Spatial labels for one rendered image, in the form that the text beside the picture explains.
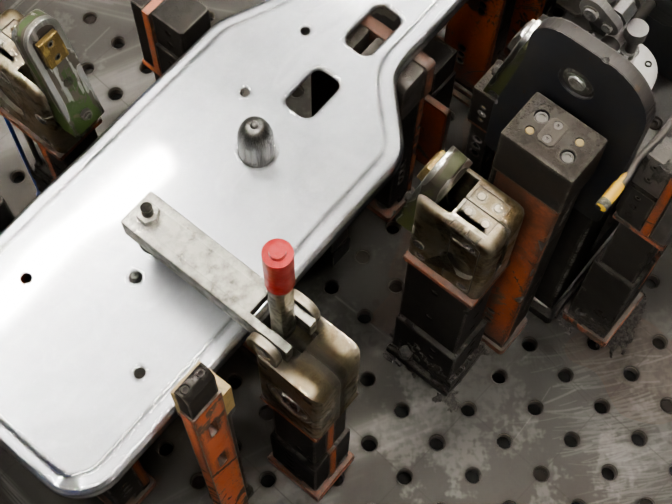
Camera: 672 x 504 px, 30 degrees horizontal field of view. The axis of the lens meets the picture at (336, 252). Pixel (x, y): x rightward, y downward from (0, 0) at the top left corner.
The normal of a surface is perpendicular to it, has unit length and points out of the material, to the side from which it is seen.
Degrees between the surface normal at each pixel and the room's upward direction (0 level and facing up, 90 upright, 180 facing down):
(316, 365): 0
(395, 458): 0
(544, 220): 90
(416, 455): 0
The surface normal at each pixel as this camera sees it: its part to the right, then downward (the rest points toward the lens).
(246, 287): 0.01, -0.39
